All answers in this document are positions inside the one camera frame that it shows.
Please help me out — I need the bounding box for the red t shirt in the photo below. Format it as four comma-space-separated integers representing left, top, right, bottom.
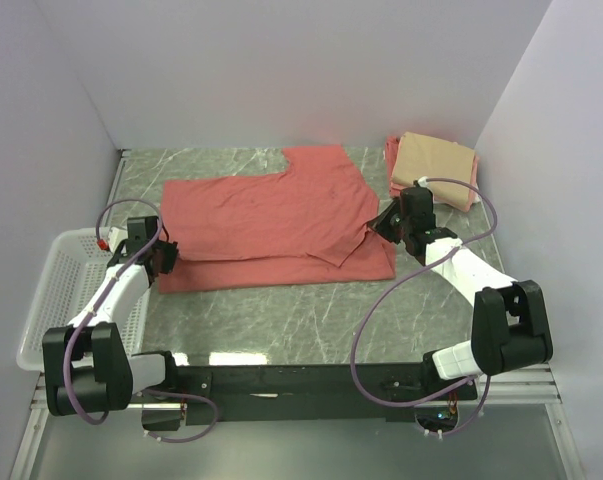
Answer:
158, 145, 396, 294

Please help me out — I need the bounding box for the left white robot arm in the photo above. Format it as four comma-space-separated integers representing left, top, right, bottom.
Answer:
42, 216, 181, 425

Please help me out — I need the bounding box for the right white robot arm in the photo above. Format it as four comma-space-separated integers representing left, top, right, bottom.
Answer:
368, 178, 554, 405

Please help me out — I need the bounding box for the folded beige t shirt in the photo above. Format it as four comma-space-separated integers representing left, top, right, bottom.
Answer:
391, 131, 478, 211

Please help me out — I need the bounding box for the folded white t shirt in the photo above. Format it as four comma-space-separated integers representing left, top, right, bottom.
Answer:
430, 192, 483, 207

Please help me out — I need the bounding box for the white plastic laundry basket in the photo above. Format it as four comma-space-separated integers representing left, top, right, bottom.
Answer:
16, 228, 149, 372

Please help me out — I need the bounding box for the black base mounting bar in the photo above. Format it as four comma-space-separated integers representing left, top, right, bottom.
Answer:
145, 363, 478, 426

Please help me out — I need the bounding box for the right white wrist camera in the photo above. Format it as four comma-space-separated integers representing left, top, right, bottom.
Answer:
414, 176, 429, 188

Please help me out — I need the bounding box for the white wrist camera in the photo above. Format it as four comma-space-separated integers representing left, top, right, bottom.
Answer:
97, 227, 127, 252
414, 176, 429, 188

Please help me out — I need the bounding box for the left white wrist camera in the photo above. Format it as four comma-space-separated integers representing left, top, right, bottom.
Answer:
97, 227, 127, 252

